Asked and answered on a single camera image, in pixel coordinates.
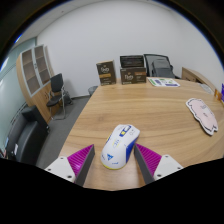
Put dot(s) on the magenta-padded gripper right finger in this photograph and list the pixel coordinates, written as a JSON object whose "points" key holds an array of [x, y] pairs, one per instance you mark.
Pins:
{"points": [[166, 165]]}

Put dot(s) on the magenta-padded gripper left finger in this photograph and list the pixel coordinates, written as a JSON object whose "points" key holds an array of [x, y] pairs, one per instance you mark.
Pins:
{"points": [[60, 166]]}

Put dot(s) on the white blue yellow computer mouse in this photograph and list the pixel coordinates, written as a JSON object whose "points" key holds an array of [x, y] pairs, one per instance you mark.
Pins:
{"points": [[118, 146]]}

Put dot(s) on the pink pig-shaped mouse pad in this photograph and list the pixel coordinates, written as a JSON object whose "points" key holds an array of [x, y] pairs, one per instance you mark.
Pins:
{"points": [[203, 115]]}

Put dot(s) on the black leather sofa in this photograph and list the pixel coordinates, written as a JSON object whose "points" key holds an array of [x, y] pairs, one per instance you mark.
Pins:
{"points": [[28, 136]]}

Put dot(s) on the grey waste bin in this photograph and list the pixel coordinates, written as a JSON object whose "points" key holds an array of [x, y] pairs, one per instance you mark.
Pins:
{"points": [[92, 90]]}

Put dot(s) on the black visitor chair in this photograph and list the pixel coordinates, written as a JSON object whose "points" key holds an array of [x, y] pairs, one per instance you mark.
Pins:
{"points": [[56, 83]]}

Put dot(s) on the white sticker sheet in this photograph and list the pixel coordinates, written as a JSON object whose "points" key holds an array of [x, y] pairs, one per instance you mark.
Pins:
{"points": [[163, 82]]}

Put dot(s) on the small orange box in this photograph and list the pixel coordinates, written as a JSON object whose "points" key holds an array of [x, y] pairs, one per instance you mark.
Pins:
{"points": [[217, 95]]}

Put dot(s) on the wooden shelf cabinet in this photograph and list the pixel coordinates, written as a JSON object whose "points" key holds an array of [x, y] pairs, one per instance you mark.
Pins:
{"points": [[33, 76]]}

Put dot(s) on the wooden side desk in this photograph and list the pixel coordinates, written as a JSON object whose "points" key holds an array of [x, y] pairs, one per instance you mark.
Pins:
{"points": [[195, 76]]}

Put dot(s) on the grey backpack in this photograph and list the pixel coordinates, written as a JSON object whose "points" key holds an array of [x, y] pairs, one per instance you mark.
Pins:
{"points": [[162, 68]]}

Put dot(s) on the black mesh office chair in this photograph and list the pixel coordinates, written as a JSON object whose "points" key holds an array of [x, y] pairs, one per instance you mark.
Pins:
{"points": [[148, 63]]}

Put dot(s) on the small brown cardboard box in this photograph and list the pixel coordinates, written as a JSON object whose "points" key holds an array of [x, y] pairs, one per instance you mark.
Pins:
{"points": [[106, 72]]}

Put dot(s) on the black cardboard box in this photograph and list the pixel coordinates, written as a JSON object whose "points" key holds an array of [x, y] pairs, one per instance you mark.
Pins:
{"points": [[132, 61]]}

